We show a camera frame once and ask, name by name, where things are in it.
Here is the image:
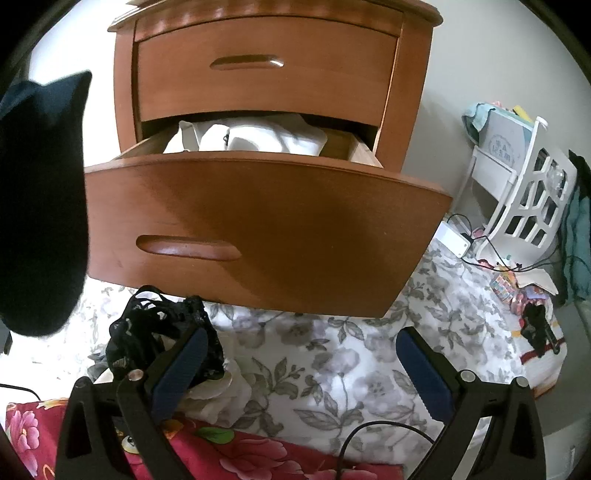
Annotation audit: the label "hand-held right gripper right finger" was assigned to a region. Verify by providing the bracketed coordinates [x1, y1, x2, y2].
[394, 326, 548, 480]

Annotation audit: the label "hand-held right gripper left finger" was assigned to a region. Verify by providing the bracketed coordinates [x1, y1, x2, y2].
[55, 324, 208, 480]

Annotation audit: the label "sheer white cloth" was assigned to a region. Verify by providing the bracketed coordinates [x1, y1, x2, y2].
[178, 364, 259, 428]

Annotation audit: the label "black lace underwear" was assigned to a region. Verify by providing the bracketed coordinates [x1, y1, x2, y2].
[105, 285, 225, 384]

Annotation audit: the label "wooden drawer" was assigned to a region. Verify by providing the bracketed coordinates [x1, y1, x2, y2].
[133, 18, 402, 125]
[84, 124, 454, 319]

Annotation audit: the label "navy cloth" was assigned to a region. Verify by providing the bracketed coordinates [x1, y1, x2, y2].
[0, 70, 93, 337]

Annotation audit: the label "plain white cloth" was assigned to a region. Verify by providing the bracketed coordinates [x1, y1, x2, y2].
[198, 115, 328, 158]

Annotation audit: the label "grey floral white blanket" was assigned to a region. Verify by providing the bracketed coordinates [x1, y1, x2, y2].
[69, 240, 532, 467]

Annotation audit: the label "red floral blanket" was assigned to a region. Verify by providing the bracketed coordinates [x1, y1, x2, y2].
[4, 399, 407, 480]

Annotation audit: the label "colourful cube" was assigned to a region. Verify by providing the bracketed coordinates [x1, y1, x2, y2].
[490, 272, 520, 303]

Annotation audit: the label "black toy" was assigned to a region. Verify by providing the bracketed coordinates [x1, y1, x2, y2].
[519, 305, 561, 356]

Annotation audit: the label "colourful pouch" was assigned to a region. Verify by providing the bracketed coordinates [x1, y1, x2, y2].
[512, 284, 552, 315]

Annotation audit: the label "white power strip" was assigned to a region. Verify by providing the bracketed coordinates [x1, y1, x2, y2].
[436, 222, 472, 257]

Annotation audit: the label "cream cloth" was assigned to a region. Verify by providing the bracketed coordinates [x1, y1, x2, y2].
[517, 270, 559, 296]

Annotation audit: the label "dark teal hanging clothes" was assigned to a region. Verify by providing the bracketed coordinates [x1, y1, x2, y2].
[556, 150, 591, 308]

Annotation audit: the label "small white shelf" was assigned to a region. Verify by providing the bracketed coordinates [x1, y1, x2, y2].
[471, 145, 520, 195]

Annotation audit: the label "white lattice chair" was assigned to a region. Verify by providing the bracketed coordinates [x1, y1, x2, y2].
[478, 117, 580, 259]

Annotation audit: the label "light blue album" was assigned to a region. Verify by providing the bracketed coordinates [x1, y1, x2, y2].
[482, 108, 536, 160]

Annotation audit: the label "teal cloth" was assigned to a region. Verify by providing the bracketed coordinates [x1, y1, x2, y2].
[462, 102, 495, 139]

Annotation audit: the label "wooden nightstand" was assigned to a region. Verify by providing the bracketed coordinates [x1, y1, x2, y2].
[107, 0, 445, 185]

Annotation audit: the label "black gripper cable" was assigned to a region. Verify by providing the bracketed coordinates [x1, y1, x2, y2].
[337, 420, 439, 480]

